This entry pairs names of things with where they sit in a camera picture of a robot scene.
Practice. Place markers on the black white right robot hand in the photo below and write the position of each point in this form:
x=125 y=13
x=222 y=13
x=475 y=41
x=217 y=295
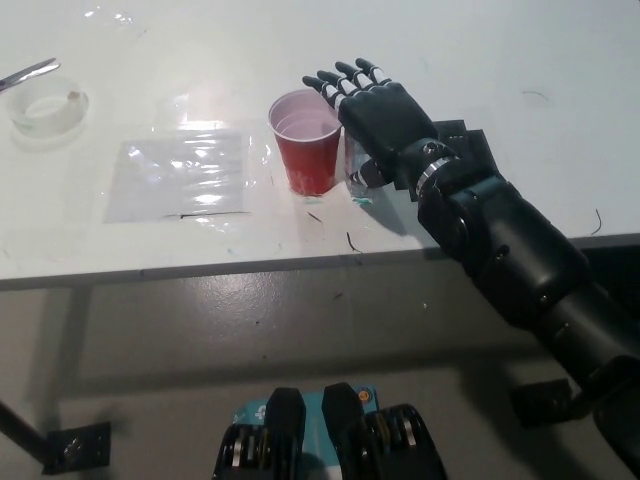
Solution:
x=385 y=120

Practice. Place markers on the clear hand soap pump bottle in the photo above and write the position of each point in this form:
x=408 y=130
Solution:
x=356 y=191

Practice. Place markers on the red plastic cup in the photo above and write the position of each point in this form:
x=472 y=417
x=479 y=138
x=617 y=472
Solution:
x=307 y=160

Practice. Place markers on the clear plastic sheet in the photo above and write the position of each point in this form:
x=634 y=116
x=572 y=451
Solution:
x=175 y=175

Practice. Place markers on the crumpled clear plastic wrap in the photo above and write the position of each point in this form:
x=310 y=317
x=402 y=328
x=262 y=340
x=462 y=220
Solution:
x=117 y=20

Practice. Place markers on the clear tape roll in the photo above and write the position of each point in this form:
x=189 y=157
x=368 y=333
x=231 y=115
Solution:
x=50 y=128

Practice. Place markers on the silver scissors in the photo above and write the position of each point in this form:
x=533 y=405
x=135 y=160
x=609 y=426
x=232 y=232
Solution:
x=30 y=71

